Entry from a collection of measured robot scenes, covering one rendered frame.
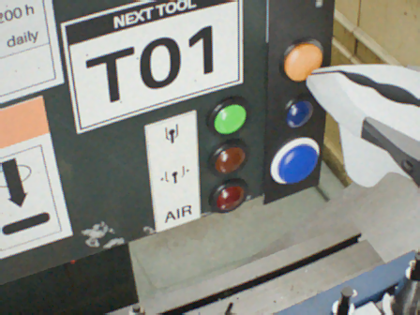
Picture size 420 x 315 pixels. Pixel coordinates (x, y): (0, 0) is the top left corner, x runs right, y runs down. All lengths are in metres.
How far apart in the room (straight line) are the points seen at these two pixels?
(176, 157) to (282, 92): 0.07
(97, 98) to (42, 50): 0.05
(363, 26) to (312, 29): 1.26
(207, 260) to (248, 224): 0.16
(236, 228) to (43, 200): 1.48
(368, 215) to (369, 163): 1.23
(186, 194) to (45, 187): 0.09
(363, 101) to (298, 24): 0.06
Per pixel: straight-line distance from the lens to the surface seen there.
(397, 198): 1.64
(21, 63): 0.35
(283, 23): 0.40
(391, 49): 1.60
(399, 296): 0.91
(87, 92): 0.37
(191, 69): 0.39
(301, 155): 0.46
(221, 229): 1.87
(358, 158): 0.41
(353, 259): 1.41
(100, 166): 0.41
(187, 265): 1.79
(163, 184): 0.43
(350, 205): 1.66
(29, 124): 0.37
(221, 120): 0.41
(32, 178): 0.40
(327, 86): 0.40
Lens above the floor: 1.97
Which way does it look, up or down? 42 degrees down
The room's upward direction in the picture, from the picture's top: 2 degrees counter-clockwise
